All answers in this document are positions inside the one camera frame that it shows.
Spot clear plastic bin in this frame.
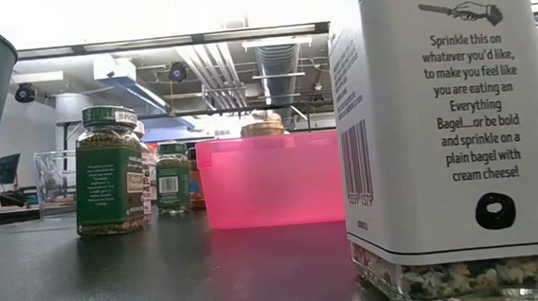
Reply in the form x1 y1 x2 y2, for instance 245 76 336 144
32 148 82 221

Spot furikake jar tan lid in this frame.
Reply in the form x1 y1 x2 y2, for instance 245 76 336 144
238 110 287 139

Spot pink plastic bin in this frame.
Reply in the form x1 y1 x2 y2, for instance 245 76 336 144
194 129 347 233

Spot orange spice jar black lid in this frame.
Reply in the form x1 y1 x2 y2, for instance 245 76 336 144
186 145 207 212

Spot oregano jar green lid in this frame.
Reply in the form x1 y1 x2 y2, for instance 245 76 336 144
152 140 194 215
67 101 150 239

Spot computer monitor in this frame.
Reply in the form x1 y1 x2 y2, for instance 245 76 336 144
0 151 25 187

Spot black ceiling spotlight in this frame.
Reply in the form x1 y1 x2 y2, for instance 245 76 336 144
166 61 188 84
11 81 39 106

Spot grey ribbed ceiling duct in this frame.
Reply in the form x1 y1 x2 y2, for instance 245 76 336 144
253 42 306 109

